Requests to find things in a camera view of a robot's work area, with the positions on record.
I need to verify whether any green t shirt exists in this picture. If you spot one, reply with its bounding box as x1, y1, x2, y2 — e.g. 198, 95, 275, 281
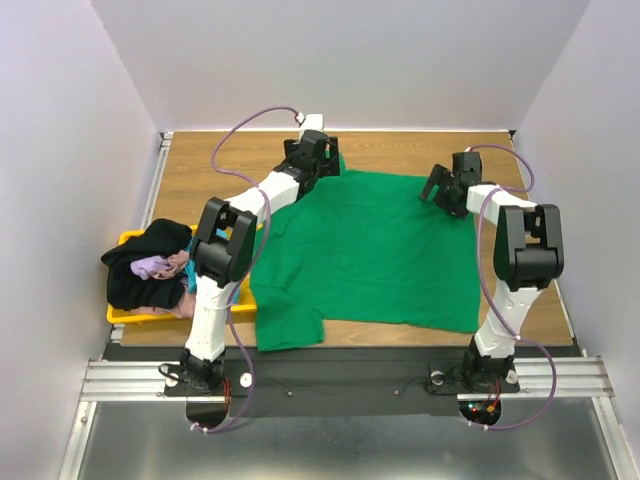
249, 168, 481, 351

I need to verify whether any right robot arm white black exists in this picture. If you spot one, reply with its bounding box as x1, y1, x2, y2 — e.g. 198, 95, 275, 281
420, 147, 564, 391

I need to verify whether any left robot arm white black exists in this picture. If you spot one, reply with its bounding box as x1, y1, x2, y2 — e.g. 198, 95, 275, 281
178, 130, 340, 395

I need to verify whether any yellow plastic tray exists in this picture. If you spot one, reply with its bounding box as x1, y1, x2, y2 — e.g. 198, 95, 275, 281
106, 224, 257, 325

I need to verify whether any teal t shirt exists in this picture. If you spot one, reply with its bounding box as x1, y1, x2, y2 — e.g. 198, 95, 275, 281
183, 239, 197, 294

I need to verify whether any pink t shirt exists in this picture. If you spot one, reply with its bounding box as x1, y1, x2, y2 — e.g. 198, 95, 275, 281
152, 250, 196, 319

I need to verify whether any lilac t shirt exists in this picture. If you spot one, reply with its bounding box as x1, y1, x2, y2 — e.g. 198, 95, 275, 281
130, 255, 169, 280

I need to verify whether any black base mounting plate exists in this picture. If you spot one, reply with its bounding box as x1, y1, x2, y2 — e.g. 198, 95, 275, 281
159, 347, 520, 425

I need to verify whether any black t shirt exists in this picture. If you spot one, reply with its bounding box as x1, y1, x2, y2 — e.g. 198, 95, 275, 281
101, 219, 192, 311

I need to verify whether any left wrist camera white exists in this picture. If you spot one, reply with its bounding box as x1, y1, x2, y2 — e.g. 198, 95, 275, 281
295, 112, 324, 138

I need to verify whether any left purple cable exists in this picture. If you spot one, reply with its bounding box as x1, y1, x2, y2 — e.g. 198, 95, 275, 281
189, 105, 306, 435

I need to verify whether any purple cable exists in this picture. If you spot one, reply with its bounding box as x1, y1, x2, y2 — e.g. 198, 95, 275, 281
464, 145, 557, 434
189, 105, 306, 435

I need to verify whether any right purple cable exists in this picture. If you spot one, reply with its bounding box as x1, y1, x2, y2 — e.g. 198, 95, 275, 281
464, 145, 557, 434

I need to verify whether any left side aluminium rail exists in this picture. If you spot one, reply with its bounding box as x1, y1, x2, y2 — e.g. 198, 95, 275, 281
139, 131, 174, 229

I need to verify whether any aluminium frame rail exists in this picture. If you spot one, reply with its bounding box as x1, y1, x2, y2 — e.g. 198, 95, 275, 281
81, 347, 614, 402

